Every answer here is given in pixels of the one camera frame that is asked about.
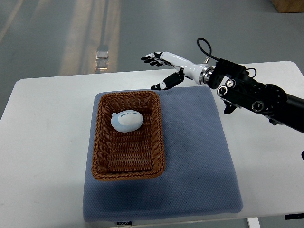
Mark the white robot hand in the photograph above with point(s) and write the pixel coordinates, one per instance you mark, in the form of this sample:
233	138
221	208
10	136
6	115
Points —
200	73

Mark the blue white plush toy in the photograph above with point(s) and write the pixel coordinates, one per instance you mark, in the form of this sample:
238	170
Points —
127	121

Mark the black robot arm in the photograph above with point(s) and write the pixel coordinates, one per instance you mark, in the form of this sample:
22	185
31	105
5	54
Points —
234	86

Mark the brown wicker basket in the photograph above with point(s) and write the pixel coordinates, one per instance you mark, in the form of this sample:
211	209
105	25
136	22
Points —
135	155

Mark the metal floor socket plate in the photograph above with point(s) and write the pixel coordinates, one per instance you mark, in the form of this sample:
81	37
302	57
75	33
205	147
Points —
102	58

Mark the blue foam mat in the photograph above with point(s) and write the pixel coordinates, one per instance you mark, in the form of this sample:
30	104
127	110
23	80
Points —
199	178

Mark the wooden box corner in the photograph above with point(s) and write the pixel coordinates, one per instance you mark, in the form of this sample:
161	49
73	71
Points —
288	6

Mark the white table leg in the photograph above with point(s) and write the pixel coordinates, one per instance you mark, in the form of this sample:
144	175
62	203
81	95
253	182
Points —
253	222

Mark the black label under table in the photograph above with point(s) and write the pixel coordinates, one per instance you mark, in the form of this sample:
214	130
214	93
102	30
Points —
294	216

